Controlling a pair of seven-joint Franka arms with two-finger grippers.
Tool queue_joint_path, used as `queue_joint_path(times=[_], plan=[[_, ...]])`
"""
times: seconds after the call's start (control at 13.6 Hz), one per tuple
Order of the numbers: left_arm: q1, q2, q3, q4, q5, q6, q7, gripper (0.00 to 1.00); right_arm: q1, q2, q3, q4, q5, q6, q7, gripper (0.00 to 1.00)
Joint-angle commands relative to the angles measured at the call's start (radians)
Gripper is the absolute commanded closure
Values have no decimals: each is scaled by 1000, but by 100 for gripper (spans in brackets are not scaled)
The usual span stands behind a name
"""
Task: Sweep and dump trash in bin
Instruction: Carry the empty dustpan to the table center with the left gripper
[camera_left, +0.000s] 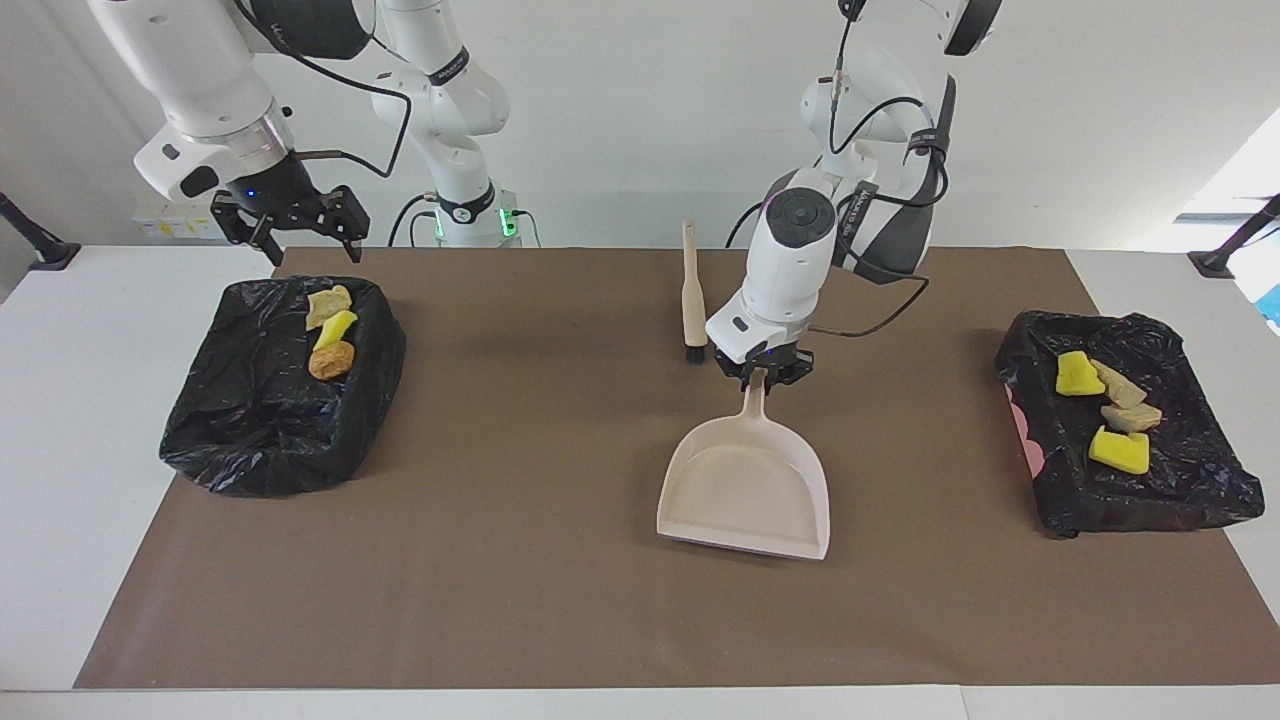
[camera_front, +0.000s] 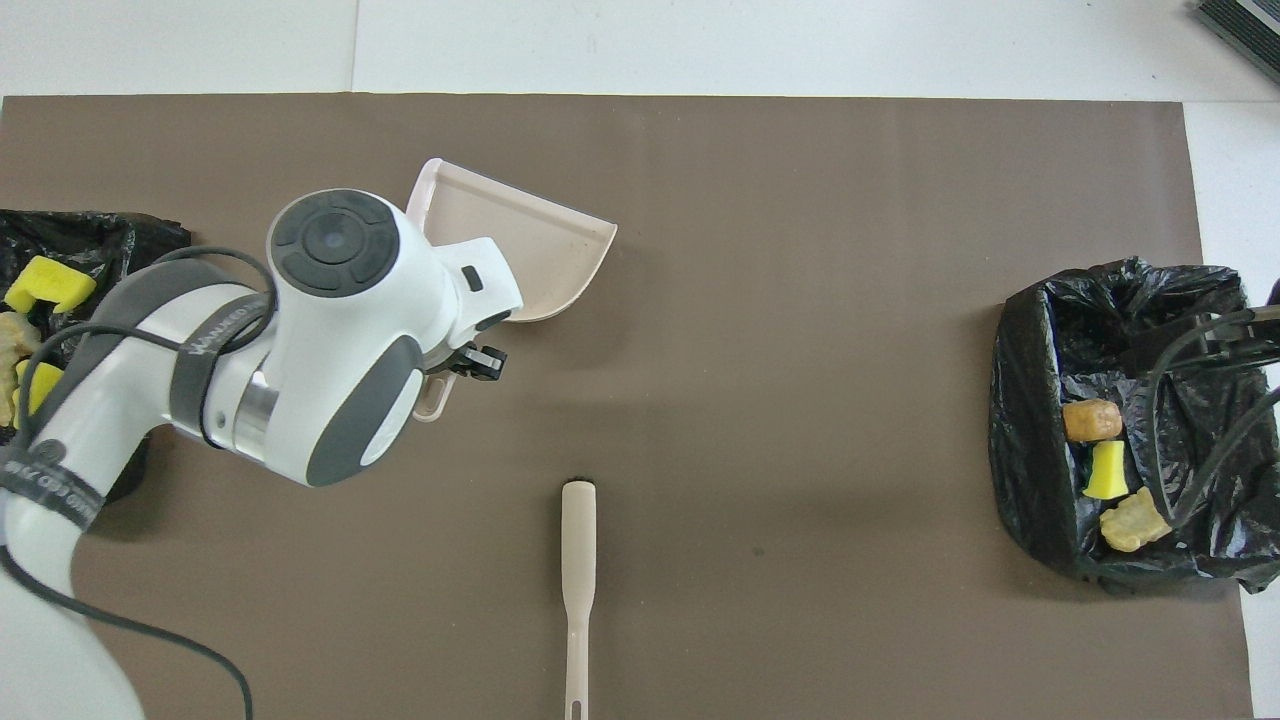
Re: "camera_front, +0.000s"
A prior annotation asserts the beige crumpled trash piece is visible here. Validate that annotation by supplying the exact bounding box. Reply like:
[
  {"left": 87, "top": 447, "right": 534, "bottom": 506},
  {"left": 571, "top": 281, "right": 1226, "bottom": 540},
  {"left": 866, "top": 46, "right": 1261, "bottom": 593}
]
[
  {"left": 0, "top": 311, "right": 43, "bottom": 429},
  {"left": 1099, "top": 486, "right": 1174, "bottom": 554}
]

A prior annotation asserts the yellow sponge piece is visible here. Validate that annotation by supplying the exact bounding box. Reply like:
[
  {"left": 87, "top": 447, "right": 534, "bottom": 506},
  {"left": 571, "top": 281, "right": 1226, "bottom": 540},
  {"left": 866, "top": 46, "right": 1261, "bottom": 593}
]
[
  {"left": 11, "top": 359, "right": 65, "bottom": 430},
  {"left": 4, "top": 254, "right": 99, "bottom": 315},
  {"left": 1083, "top": 439, "right": 1130, "bottom": 501}
]

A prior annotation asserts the brown trash piece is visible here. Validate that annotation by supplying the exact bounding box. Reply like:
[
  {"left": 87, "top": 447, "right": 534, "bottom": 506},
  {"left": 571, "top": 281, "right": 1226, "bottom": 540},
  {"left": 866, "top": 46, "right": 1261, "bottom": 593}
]
[{"left": 1061, "top": 398, "right": 1124, "bottom": 444}]

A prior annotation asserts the black cable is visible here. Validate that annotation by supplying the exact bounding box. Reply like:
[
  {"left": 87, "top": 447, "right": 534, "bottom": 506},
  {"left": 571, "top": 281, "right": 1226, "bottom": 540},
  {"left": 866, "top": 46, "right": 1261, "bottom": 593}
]
[
  {"left": 1142, "top": 307, "right": 1280, "bottom": 528},
  {"left": 0, "top": 245, "right": 278, "bottom": 720}
]

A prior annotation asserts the black bag-lined trash bin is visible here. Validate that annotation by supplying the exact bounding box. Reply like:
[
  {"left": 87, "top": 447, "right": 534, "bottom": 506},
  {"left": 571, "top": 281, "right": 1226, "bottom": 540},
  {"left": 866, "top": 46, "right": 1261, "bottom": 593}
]
[
  {"left": 0, "top": 208, "right": 192, "bottom": 503},
  {"left": 987, "top": 256, "right": 1280, "bottom": 597}
]

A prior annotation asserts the beige plastic dustpan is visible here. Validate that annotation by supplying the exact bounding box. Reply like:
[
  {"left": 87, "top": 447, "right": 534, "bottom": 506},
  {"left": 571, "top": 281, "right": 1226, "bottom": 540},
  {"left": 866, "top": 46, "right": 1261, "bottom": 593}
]
[{"left": 405, "top": 157, "right": 619, "bottom": 424}]

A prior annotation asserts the beige long-handled brush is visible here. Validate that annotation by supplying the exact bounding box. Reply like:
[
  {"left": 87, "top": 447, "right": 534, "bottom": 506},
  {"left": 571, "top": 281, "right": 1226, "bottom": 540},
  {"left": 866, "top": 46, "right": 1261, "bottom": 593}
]
[{"left": 560, "top": 478, "right": 599, "bottom": 720}]

